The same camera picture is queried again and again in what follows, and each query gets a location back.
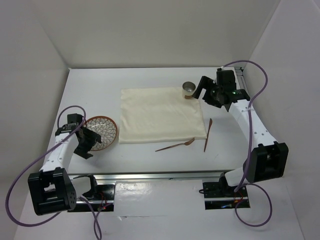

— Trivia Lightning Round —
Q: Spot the floral patterned ceramic plate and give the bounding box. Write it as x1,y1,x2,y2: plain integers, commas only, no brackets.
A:
84,116,118,152

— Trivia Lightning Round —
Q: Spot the silver metal cup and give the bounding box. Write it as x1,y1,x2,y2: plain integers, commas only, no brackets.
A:
182,81,196,100

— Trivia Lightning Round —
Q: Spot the cream cloth placemat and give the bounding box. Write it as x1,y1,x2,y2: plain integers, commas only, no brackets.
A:
118,87,207,144

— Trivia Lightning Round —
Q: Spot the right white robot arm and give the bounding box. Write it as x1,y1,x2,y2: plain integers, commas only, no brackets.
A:
193,68,289,196

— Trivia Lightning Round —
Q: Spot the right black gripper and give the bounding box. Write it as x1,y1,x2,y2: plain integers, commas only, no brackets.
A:
192,75,223,109

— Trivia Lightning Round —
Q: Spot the aluminium front rail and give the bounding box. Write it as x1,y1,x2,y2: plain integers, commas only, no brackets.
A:
69,170,251,183

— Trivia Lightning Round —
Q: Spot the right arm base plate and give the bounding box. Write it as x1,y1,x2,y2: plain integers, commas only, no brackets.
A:
198,182,251,210

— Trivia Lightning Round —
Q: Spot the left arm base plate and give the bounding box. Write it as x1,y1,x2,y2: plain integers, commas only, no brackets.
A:
68,182,116,213

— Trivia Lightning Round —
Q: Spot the copper knife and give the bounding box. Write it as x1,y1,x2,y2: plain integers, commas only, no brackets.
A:
203,118,213,153

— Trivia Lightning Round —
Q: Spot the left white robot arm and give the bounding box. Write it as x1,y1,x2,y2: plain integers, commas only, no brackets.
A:
28,113,101,216

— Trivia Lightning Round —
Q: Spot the aluminium right side rail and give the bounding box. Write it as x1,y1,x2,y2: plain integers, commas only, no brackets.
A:
234,67,248,93

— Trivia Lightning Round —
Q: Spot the aluminium rail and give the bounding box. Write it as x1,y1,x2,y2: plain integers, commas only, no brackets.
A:
69,170,251,183
234,67,248,93

